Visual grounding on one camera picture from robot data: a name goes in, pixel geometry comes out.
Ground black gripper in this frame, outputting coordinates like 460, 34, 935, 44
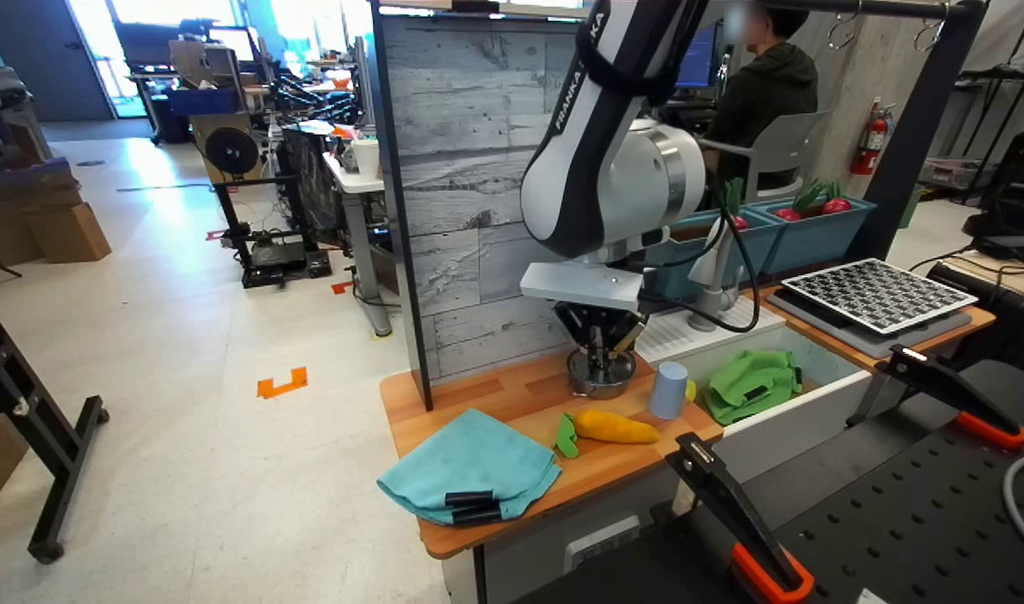
554, 300, 653, 394

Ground silver pot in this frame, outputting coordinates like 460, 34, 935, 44
566, 345, 639, 402

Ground light blue plastic cup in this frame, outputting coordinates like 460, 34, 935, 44
646, 359, 691, 422

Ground grey toy faucet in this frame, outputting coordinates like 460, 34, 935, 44
685, 213, 748, 337

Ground green cloth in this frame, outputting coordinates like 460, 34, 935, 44
698, 345, 807, 430

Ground teal cloth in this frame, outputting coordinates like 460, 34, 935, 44
372, 406, 566, 531

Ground black clip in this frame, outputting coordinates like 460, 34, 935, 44
444, 485, 503, 528

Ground white toy sink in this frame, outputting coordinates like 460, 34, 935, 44
633, 294, 877, 483

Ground teal planter box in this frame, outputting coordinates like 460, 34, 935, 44
646, 205, 786, 305
742, 198, 879, 283

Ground red toy radish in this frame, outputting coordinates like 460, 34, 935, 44
777, 178, 855, 224
722, 178, 752, 234

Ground grey wooden backboard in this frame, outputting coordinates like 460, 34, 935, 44
370, 2, 674, 413

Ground grey chair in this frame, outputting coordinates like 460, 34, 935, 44
698, 109, 827, 216

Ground black white checkered tray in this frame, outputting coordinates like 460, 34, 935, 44
777, 255, 980, 338

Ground white background table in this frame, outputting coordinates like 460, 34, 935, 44
319, 144, 402, 342

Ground seated person dark jacket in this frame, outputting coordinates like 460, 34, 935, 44
698, 2, 823, 216

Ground blue computer monitor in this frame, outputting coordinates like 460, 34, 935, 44
674, 2, 726, 93

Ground red fire extinguisher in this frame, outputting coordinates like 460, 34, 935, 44
845, 97, 895, 180

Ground black perforated board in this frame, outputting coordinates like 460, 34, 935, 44
507, 357, 1024, 604

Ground black disc machine on stand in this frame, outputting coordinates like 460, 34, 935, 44
187, 109, 336, 291

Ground black background equipment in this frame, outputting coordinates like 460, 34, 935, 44
962, 132, 1024, 255

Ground black metal stand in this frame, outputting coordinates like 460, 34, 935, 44
0, 283, 113, 568

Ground stacked cardboard boxes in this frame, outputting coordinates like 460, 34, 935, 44
0, 154, 113, 267

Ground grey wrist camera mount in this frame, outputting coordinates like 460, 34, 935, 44
519, 257, 648, 315

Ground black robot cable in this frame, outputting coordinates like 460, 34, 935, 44
639, 166, 766, 337

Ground black clamp orange handle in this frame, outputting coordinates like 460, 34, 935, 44
845, 345, 1024, 454
662, 430, 819, 604

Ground black frame post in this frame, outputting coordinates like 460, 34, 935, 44
844, 0, 990, 263

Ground grey cable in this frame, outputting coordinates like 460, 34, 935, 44
996, 449, 1024, 538

